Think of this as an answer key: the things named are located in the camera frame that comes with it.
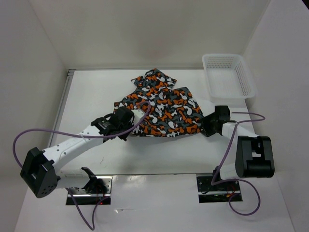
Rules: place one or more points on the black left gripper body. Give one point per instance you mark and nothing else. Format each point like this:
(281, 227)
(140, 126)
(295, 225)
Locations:
(125, 127)

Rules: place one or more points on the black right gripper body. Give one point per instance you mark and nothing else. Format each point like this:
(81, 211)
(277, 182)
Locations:
(208, 122)

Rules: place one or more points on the orange grey camouflage shorts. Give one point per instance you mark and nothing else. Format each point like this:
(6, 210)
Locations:
(174, 112)

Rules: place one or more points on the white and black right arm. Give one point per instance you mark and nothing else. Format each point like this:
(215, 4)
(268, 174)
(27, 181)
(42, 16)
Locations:
(248, 155)

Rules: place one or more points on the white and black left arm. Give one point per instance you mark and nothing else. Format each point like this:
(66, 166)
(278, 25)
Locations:
(41, 168)

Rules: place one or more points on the white perforated plastic basket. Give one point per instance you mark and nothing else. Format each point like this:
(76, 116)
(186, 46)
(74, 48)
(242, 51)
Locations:
(228, 77)

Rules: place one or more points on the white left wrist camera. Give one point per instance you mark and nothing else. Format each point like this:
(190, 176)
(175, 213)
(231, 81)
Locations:
(138, 115)

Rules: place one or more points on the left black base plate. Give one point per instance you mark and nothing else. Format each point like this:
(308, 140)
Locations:
(95, 192)

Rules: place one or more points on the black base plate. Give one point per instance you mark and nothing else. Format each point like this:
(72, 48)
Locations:
(220, 193)
(95, 192)

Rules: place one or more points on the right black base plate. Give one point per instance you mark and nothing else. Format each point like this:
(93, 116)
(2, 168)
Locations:
(220, 193)

